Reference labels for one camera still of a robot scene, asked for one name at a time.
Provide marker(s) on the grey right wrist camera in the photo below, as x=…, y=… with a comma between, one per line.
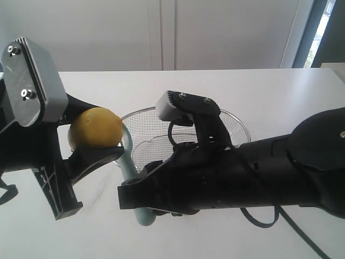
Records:
x=180, y=107

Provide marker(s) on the white cabinet doors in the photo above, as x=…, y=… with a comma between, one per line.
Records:
x=160, y=35

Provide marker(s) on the oval metal wire mesh basket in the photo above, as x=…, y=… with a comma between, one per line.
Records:
x=149, y=135

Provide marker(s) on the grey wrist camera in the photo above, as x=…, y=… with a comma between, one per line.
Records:
x=34, y=92
x=180, y=107

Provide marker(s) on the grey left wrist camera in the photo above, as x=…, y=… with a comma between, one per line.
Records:
x=34, y=92

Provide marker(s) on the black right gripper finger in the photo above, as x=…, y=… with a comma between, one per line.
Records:
x=149, y=193
x=155, y=172

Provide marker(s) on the yellow lemon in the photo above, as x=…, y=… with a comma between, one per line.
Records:
x=95, y=128

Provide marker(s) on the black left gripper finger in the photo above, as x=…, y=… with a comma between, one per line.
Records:
x=84, y=160
x=57, y=188

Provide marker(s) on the teal handled vegetable peeler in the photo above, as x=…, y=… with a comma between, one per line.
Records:
x=144, y=216

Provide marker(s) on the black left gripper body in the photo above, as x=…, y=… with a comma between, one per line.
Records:
x=31, y=147

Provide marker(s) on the window with dark frame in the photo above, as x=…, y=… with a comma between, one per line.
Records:
x=330, y=47

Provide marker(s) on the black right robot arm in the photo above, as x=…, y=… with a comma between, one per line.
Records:
x=303, y=168

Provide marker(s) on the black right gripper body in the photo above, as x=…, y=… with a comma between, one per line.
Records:
x=220, y=178

